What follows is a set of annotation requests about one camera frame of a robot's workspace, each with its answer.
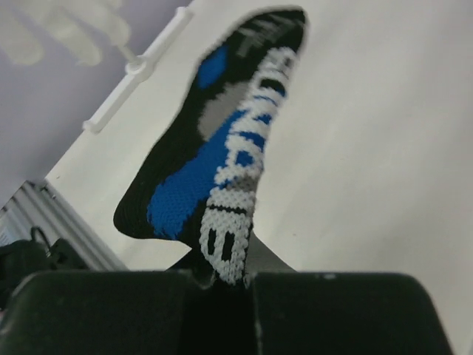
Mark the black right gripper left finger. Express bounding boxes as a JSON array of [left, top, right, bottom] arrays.
[[1, 271, 255, 354]]

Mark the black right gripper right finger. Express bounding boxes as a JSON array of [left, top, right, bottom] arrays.
[[247, 236, 453, 354]]

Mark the black and blue patterned sock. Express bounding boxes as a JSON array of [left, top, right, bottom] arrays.
[[113, 6, 307, 285]]

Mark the silver and white clothes rack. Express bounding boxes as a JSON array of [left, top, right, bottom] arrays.
[[81, 7, 195, 134]]

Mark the white sock red trim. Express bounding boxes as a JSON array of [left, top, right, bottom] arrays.
[[1, 1, 131, 67]]

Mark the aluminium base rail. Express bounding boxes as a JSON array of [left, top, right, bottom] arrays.
[[1, 181, 127, 271]]

